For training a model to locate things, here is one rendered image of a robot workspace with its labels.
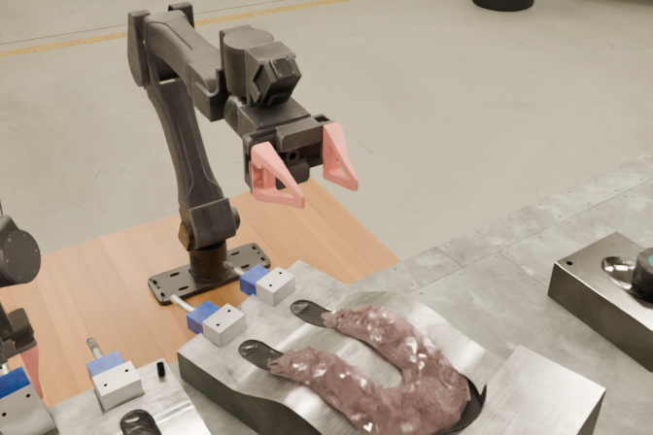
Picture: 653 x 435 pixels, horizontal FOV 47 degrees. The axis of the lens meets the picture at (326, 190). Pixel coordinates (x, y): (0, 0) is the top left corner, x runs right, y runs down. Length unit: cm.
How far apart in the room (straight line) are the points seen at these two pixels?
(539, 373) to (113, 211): 215
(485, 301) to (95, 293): 63
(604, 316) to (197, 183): 65
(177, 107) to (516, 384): 62
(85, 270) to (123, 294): 10
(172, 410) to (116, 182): 217
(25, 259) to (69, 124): 273
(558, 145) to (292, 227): 213
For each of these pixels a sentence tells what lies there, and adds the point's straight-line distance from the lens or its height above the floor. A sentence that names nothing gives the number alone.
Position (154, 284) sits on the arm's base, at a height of 81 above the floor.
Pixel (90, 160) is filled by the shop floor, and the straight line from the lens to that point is 325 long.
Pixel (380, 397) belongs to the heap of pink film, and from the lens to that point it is 94.
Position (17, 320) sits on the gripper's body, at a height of 103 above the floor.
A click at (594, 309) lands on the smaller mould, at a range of 122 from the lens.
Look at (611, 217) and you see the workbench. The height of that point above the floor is 80.
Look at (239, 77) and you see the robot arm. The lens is 85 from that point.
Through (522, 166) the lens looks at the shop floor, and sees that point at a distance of 317.
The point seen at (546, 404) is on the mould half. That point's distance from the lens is 97.
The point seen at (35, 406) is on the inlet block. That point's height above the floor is 94.
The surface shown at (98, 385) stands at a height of 92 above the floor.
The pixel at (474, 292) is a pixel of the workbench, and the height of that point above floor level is 80.
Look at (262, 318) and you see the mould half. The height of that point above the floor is 85.
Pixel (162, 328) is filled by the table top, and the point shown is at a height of 80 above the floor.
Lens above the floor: 162
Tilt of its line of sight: 34 degrees down
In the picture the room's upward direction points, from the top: straight up
